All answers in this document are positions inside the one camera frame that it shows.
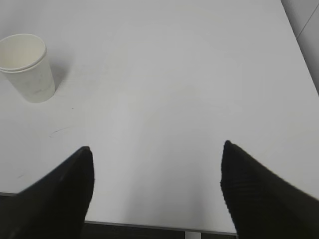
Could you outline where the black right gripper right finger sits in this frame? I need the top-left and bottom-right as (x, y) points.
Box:
(220, 140), (319, 239)

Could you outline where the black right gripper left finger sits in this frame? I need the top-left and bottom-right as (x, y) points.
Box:
(0, 146), (95, 239)

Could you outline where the white paper cup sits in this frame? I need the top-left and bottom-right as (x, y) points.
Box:
(0, 34), (56, 103)

